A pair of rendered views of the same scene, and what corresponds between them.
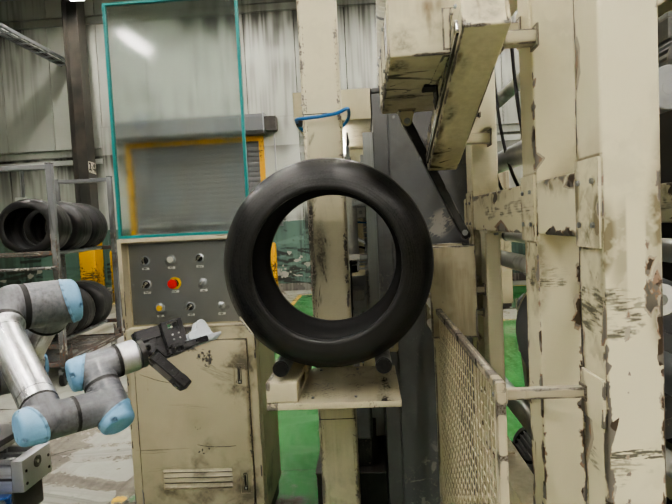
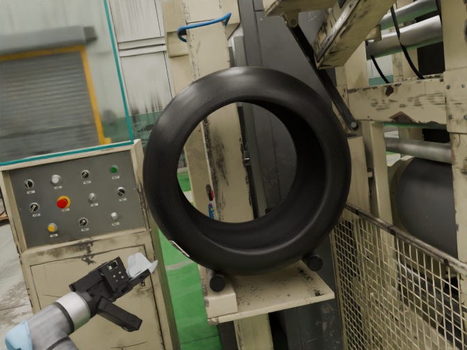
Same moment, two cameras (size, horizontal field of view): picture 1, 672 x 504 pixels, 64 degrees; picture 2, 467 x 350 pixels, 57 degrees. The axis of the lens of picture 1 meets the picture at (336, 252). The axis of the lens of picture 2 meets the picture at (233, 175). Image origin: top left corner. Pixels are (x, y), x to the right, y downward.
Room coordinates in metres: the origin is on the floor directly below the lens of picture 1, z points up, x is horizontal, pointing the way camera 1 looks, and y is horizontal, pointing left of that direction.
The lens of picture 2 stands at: (0.33, 0.27, 1.38)
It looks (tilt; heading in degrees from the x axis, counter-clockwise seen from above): 10 degrees down; 350
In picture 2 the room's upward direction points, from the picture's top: 9 degrees counter-clockwise
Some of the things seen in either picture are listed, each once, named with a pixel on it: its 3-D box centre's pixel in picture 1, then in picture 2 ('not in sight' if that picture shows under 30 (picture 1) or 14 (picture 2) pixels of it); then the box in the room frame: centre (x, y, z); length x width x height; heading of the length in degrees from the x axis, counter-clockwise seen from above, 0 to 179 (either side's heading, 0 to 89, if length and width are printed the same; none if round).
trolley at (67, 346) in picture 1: (60, 271); not in sight; (5.17, 2.68, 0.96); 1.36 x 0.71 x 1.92; 177
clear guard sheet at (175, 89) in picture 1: (177, 118); (41, 36); (2.20, 0.62, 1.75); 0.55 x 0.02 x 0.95; 87
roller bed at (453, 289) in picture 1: (448, 288); (337, 176); (1.81, -0.38, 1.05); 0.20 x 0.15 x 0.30; 177
